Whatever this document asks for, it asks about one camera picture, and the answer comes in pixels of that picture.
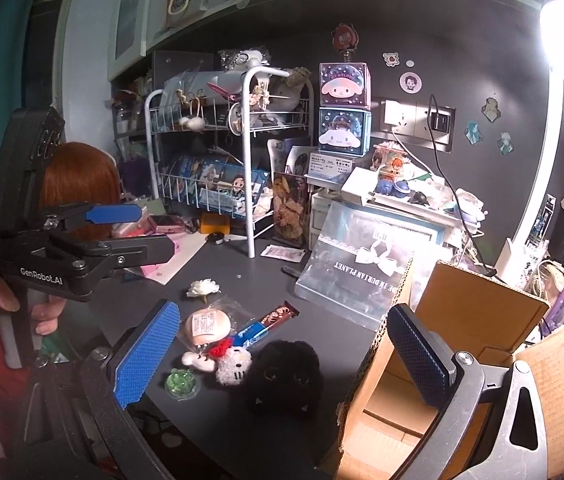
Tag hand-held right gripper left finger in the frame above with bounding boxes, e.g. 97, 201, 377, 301
22, 299, 183, 480

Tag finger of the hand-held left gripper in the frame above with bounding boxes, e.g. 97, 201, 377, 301
56, 202, 143, 232
48, 234, 175, 275

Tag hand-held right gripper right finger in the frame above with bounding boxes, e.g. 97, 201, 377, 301
387, 304, 545, 480

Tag small white plush charm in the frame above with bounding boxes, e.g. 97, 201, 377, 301
182, 351, 217, 373

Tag pink round bun packet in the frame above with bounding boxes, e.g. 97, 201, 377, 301
177, 300, 255, 356

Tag cardboard box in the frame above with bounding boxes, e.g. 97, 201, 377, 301
319, 257, 564, 480

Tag white cat plush red bow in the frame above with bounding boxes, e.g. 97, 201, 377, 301
207, 339, 253, 387

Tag blue candy packet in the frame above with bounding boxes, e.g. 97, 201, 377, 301
232, 322, 269, 349

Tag brown chocolate bar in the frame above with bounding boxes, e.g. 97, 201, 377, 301
254, 301, 301, 334

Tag black fluffy plush toy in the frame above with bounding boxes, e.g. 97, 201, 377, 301
246, 340, 321, 421

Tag person's head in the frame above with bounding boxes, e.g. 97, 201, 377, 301
41, 142, 124, 242

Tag white fabric flower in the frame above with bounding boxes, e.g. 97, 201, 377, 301
186, 280, 221, 304

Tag orange small box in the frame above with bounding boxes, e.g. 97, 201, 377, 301
201, 212, 233, 235

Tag clear gift bag with bow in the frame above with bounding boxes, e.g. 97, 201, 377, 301
296, 203, 450, 331

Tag stack of blue card packs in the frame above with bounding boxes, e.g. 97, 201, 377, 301
169, 155, 269, 219

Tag labelled clear jar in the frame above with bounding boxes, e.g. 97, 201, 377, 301
524, 240, 550, 291

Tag pink small sachet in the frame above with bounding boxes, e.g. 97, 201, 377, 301
262, 245, 307, 263

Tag pale blue round pouch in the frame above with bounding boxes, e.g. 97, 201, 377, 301
456, 190, 488, 222

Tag acrylic picture stand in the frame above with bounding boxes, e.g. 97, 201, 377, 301
273, 172, 309, 251

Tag white mini drawer unit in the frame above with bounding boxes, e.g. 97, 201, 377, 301
309, 190, 343, 251

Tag blue round figurines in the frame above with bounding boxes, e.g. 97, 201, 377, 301
374, 180, 415, 199

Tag small white box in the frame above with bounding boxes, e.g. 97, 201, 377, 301
341, 167, 387, 206

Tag orange haired figurine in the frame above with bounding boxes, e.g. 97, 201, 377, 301
372, 141, 417, 174

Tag blue cartoon box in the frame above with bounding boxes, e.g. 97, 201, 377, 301
318, 108, 373, 156

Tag white desk lamp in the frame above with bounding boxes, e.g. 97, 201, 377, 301
494, 0, 564, 286

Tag pink cartoon box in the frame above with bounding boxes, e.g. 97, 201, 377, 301
319, 62, 373, 110

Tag round portrait badge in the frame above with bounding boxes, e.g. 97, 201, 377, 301
399, 71, 423, 94

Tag red character spring figure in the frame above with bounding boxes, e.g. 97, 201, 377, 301
332, 22, 361, 64

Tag white wire rack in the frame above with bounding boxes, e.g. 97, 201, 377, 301
144, 66, 315, 259

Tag black cable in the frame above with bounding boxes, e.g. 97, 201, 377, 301
428, 94, 498, 277

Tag wall outlet panel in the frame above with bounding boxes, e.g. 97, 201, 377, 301
379, 97, 456, 154

